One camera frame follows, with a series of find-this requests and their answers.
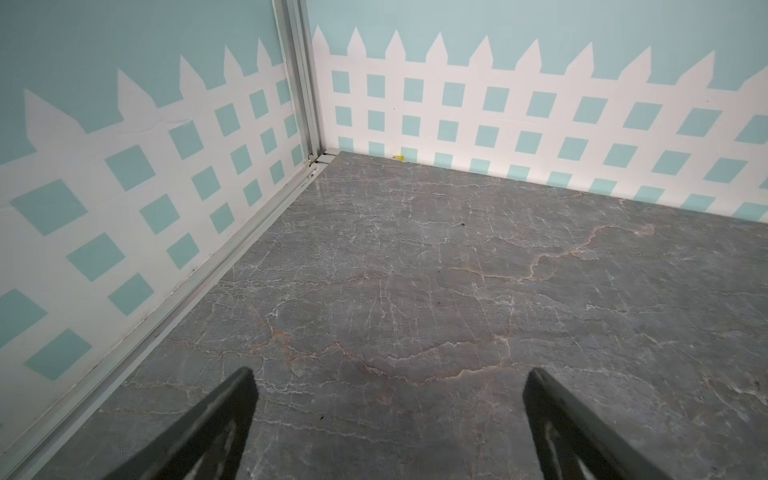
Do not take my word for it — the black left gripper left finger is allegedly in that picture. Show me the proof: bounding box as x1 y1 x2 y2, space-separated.
106 367 259 479

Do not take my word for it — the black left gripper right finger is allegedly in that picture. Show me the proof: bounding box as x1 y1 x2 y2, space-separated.
523 368 669 479

